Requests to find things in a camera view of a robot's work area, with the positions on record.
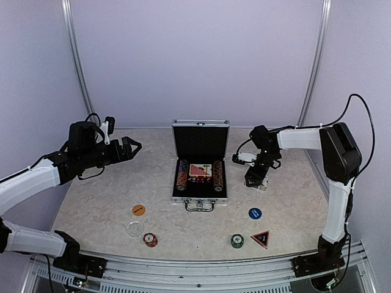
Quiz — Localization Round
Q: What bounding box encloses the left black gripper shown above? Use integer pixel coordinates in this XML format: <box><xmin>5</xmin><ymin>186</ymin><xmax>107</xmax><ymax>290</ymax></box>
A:
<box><xmin>80</xmin><ymin>136</ymin><xmax>141</xmax><ymax>169</ymax></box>

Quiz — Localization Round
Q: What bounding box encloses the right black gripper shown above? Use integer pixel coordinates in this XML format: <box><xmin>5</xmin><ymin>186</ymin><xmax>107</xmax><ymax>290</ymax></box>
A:
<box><xmin>245</xmin><ymin>149</ymin><xmax>280</xmax><ymax>186</ymax></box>

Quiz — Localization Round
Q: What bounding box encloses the red playing card deck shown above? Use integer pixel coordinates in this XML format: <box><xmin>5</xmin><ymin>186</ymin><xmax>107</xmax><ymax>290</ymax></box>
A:
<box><xmin>189</xmin><ymin>164</ymin><xmax>213</xmax><ymax>178</ymax></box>

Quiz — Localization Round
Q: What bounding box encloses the aluminium poker case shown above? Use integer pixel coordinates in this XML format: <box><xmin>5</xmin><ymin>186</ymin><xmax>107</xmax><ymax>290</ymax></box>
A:
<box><xmin>172</xmin><ymin>119</ymin><xmax>230</xmax><ymax>212</ymax></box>

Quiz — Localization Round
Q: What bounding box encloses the black triangular button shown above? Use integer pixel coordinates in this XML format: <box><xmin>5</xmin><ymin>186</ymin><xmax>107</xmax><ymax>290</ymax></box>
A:
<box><xmin>251</xmin><ymin>231</ymin><xmax>269</xmax><ymax>250</ymax></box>

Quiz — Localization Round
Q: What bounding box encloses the clear round button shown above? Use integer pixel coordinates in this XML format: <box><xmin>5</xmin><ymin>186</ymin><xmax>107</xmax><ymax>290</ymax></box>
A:
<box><xmin>125</xmin><ymin>221</ymin><xmax>144</xmax><ymax>238</ymax></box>

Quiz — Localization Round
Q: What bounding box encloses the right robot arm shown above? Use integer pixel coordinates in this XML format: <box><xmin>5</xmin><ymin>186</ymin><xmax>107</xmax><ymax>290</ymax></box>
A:
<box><xmin>232</xmin><ymin>117</ymin><xmax>368</xmax><ymax>271</ymax></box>

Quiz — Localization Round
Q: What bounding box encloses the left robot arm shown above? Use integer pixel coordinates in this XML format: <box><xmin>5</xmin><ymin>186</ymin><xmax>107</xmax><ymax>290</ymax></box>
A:
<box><xmin>1</xmin><ymin>137</ymin><xmax>142</xmax><ymax>272</ymax></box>

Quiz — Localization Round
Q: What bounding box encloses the right poker chip row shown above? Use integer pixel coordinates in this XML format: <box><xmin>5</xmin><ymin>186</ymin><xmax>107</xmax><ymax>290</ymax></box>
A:
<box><xmin>213</xmin><ymin>161</ymin><xmax>224</xmax><ymax>192</ymax></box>

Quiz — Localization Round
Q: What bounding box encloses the poker chip row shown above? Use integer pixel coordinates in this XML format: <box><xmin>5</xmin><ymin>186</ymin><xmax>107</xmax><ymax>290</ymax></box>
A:
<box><xmin>176</xmin><ymin>159</ymin><xmax>188</xmax><ymax>191</ymax></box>
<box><xmin>213</xmin><ymin>161</ymin><xmax>224</xmax><ymax>192</ymax></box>

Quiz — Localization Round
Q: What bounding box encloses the blue round button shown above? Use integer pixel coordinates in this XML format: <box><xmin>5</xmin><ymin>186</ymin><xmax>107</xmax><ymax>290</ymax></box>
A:
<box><xmin>248</xmin><ymin>208</ymin><xmax>262</xmax><ymax>220</ymax></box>

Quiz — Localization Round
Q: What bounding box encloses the left poker chip row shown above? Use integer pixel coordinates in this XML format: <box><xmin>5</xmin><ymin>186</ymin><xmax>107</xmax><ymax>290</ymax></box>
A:
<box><xmin>176</xmin><ymin>159</ymin><xmax>188</xmax><ymax>191</ymax></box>

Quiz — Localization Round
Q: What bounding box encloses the orange round button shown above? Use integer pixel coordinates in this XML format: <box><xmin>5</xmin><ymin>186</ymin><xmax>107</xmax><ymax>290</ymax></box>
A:
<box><xmin>132</xmin><ymin>204</ymin><xmax>146</xmax><ymax>217</ymax></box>

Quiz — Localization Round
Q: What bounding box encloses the green poker chip stack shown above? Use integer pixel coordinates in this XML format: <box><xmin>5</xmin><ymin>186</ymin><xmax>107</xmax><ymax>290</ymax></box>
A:
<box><xmin>230</xmin><ymin>234</ymin><xmax>244</xmax><ymax>249</ymax></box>

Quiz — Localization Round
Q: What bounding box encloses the red poker chip stack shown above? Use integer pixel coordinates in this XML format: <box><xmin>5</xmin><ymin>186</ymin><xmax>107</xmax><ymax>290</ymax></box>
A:
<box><xmin>143</xmin><ymin>233</ymin><xmax>158</xmax><ymax>248</ymax></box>

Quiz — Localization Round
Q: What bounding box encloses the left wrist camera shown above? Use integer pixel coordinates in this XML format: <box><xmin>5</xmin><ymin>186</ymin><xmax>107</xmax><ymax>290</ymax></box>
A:
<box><xmin>67</xmin><ymin>116</ymin><xmax>115</xmax><ymax>154</ymax></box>

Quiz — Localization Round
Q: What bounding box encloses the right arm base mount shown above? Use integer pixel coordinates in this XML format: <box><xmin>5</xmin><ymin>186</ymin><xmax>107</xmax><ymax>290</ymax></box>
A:
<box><xmin>291</xmin><ymin>236</ymin><xmax>346</xmax><ymax>277</ymax></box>

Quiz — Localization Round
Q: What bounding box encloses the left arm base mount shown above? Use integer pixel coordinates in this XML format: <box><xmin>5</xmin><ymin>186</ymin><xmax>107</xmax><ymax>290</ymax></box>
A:
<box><xmin>53</xmin><ymin>230</ymin><xmax>107</xmax><ymax>278</ymax></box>

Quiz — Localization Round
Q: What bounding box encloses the front aluminium rail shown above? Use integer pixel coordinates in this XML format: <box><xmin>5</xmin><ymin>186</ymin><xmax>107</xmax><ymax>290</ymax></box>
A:
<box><xmin>22</xmin><ymin>242</ymin><xmax>376</xmax><ymax>292</ymax></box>

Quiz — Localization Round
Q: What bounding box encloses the left aluminium frame post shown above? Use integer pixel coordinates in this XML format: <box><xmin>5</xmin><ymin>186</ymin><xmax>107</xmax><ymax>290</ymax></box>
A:
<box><xmin>61</xmin><ymin>0</ymin><xmax>95</xmax><ymax>115</ymax></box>

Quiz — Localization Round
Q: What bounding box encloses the aluminium frame post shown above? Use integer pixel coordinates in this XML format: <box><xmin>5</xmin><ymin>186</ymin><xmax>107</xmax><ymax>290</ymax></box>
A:
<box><xmin>297</xmin><ymin>0</ymin><xmax>332</xmax><ymax>127</ymax></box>
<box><xmin>61</xmin><ymin>0</ymin><xmax>95</xmax><ymax>115</ymax></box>

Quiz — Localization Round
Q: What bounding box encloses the right aluminium frame post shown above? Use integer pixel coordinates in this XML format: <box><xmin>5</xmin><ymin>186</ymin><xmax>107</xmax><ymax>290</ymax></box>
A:
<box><xmin>297</xmin><ymin>0</ymin><xmax>332</xmax><ymax>127</ymax></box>

